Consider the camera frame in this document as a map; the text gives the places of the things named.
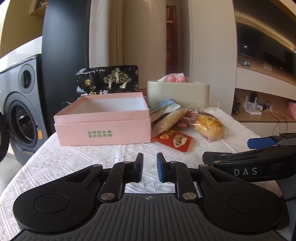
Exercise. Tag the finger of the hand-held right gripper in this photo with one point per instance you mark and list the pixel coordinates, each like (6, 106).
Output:
(215, 158)
(259, 142)

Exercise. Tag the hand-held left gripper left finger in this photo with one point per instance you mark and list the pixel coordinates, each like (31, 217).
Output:
(138, 168)

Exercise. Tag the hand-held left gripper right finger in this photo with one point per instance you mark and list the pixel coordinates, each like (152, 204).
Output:
(161, 168)

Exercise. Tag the red packet yellow print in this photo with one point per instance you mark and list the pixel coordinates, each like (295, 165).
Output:
(173, 140)

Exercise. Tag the yellow cake packet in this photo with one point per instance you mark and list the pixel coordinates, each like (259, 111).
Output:
(209, 127)

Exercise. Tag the blue-white packet yellow crisps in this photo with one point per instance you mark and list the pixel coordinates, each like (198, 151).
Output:
(165, 115)

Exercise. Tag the pink cardboard box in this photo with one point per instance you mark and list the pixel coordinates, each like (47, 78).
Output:
(101, 129)

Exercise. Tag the white router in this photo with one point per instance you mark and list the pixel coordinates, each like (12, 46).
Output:
(253, 111)

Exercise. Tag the toy car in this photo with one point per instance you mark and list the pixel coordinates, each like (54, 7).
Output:
(236, 107)

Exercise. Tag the pink gift box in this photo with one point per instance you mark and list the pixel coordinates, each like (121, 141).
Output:
(291, 110)

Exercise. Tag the black power adapter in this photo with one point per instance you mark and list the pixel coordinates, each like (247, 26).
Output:
(254, 95)

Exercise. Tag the wooden media shelf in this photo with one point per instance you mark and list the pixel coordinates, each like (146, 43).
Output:
(254, 81)

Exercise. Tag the white textured tablecloth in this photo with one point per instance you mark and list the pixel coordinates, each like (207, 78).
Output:
(69, 157)

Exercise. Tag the cream tissue box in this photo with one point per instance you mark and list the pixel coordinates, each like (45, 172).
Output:
(178, 95)

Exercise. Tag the pink bow ornament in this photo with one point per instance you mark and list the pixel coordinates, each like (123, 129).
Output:
(177, 78)

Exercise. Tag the white tissue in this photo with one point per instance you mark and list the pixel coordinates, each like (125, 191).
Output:
(161, 78)

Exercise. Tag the black gold-printed snack bag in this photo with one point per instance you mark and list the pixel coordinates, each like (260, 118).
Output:
(106, 78)

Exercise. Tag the black television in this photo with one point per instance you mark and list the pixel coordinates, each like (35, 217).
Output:
(266, 46)

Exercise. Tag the grey washing machine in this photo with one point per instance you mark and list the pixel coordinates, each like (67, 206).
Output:
(25, 104)

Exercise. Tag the red-brown wooden door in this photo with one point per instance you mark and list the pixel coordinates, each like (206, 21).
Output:
(171, 34)

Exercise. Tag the tall black cabinet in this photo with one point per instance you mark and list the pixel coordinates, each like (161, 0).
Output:
(64, 58)

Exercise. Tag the washing machine door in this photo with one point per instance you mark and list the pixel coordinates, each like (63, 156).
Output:
(4, 139)

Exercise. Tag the white laundry counter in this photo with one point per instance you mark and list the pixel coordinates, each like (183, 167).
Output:
(20, 55)

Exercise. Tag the white wall socket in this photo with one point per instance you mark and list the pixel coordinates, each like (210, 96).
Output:
(268, 67)

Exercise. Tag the wooden wall shelf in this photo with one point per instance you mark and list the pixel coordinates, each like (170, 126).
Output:
(39, 7)

